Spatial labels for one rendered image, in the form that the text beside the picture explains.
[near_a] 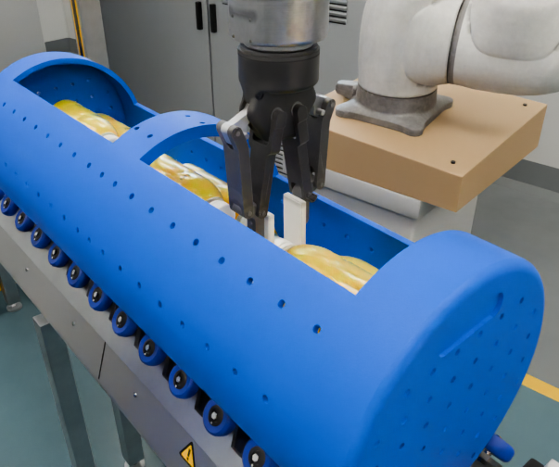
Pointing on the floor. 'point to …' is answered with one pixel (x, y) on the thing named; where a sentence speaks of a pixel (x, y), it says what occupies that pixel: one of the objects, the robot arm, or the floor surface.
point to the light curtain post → (89, 31)
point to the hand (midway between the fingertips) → (278, 233)
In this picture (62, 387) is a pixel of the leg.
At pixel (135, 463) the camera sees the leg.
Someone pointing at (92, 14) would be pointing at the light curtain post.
